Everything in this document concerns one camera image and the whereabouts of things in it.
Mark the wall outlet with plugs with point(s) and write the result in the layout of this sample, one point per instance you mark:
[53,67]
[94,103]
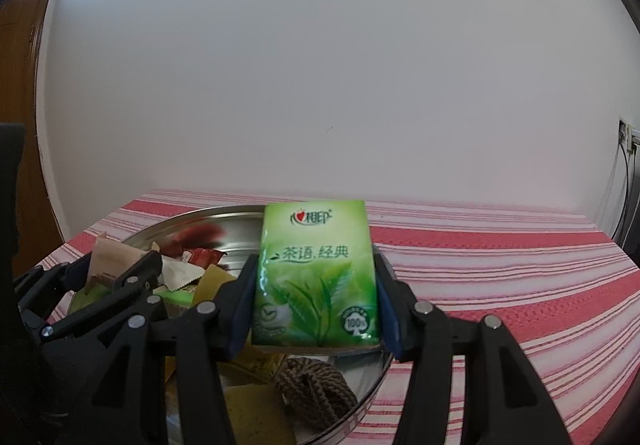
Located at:
[635,137]

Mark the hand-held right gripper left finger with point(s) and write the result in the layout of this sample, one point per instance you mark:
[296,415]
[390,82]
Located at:
[244,315]

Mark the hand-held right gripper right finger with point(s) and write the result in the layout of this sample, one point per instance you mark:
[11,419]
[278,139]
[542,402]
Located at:
[389,325]

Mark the red striped tablecloth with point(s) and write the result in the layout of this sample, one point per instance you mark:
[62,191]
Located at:
[500,265]

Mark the wall power outlet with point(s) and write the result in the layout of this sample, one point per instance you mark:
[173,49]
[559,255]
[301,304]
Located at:
[624,132]

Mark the green leaf print tissue packet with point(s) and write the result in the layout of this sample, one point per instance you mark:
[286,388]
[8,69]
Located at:
[315,275]

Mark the brown wooden door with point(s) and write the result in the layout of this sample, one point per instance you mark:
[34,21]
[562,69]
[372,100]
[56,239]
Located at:
[20,75]

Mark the red snack packet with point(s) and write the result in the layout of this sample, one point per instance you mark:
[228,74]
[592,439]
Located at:
[202,257]

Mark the mustard yellow packet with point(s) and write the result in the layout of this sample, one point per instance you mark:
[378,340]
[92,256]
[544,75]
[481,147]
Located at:
[255,415]

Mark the pale yellow packet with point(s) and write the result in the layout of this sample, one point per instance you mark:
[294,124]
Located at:
[212,285]

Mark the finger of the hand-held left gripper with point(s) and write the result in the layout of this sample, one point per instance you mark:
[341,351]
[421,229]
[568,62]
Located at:
[55,282]
[135,282]

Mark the beige snack packet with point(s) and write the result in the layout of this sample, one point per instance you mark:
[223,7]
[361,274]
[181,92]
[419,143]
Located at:
[112,260]

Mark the green and white tissue packet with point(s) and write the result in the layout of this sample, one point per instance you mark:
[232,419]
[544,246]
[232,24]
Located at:
[95,297]

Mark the green tissue packet white label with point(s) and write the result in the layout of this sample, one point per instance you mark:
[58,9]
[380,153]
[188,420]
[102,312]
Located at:
[175,297]

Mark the yellow printed snack packet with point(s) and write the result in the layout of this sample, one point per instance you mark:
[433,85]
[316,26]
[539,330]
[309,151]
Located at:
[255,370]

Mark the round metal tin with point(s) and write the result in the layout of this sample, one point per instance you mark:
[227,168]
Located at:
[240,235]

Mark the brown twine ball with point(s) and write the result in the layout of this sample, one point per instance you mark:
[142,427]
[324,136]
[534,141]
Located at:
[315,390]

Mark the small pale sachet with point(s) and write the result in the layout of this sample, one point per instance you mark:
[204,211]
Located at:
[180,275]

